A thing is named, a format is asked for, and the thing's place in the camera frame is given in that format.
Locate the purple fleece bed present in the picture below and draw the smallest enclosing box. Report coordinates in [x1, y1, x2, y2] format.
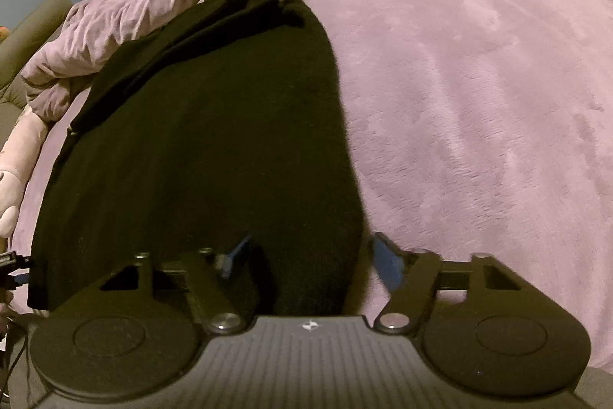
[10, 0, 613, 335]

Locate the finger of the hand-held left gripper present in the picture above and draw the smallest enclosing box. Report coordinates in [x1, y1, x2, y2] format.
[0, 250, 33, 291]

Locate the black cable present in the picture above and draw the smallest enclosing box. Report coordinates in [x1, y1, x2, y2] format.
[0, 310, 34, 395]

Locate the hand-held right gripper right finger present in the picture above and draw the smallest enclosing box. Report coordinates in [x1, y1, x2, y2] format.
[370, 232, 524, 336]

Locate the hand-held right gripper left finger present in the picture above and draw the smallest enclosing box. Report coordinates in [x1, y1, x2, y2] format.
[91, 233, 254, 337]

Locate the pink plush toy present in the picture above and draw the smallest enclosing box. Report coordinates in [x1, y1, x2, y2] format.
[0, 105, 49, 238]

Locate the olive green headboard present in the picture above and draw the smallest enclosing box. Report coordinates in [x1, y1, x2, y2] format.
[0, 0, 74, 113]

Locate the black short-sleeved knit shirt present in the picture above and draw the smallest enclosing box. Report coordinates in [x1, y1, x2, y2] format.
[26, 0, 369, 319]

